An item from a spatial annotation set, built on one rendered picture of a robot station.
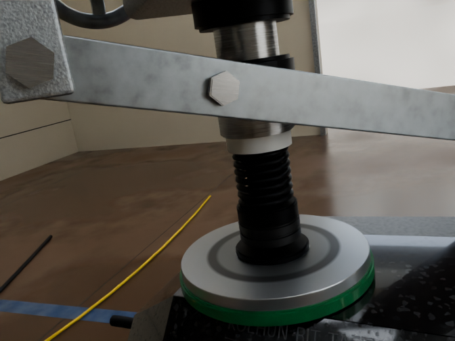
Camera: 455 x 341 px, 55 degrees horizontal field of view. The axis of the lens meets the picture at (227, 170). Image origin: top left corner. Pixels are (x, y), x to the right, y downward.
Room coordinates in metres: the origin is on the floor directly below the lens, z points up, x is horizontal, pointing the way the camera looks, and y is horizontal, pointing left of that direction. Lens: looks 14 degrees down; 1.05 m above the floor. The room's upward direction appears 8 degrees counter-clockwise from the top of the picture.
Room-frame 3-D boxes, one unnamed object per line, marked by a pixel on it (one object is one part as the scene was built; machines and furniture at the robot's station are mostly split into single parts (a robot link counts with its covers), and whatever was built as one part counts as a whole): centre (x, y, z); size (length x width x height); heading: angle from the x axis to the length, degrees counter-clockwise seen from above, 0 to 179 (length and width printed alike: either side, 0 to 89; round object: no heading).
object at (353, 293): (0.46, -0.04, 0.82); 0.22 x 0.22 x 0.04
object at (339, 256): (0.46, -0.04, 0.82); 0.21 x 0.21 x 0.01
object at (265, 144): (0.46, -0.04, 0.97); 0.07 x 0.07 x 0.04
